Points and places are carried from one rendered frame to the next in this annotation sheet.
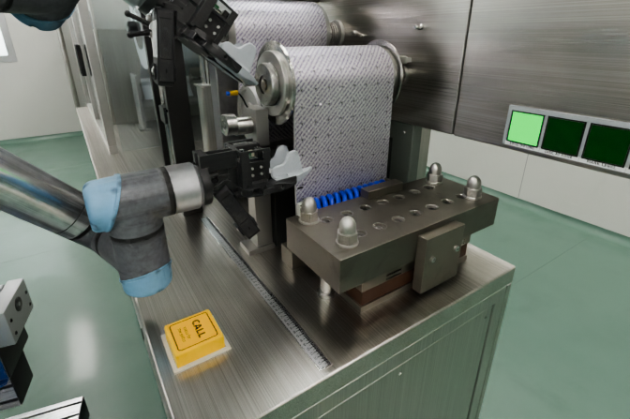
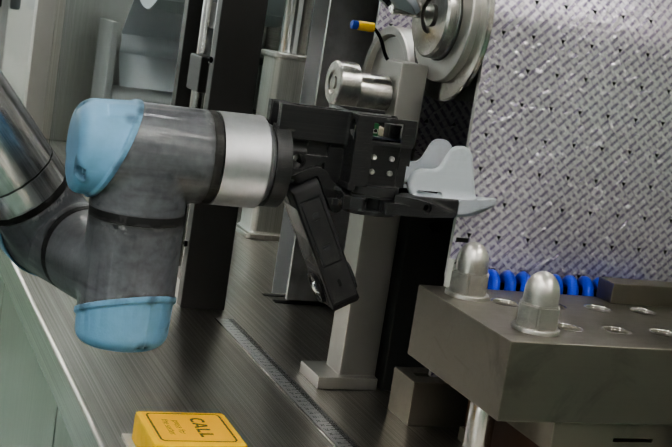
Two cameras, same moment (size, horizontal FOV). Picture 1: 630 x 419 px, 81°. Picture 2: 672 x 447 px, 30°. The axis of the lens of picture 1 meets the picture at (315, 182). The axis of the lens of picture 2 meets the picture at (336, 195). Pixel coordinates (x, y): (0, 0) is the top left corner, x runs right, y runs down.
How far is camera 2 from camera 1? 0.45 m
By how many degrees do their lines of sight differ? 18
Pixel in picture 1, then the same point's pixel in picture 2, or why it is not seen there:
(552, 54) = not seen: outside the picture
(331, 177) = (536, 240)
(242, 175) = (352, 161)
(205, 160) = (292, 115)
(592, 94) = not seen: outside the picture
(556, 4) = not seen: outside the picture
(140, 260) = (131, 264)
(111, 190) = (125, 117)
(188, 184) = (253, 145)
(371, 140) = (644, 182)
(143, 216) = (163, 181)
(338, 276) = (502, 379)
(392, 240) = (633, 348)
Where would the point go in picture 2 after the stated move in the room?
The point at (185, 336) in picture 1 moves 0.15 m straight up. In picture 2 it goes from (174, 429) to (202, 229)
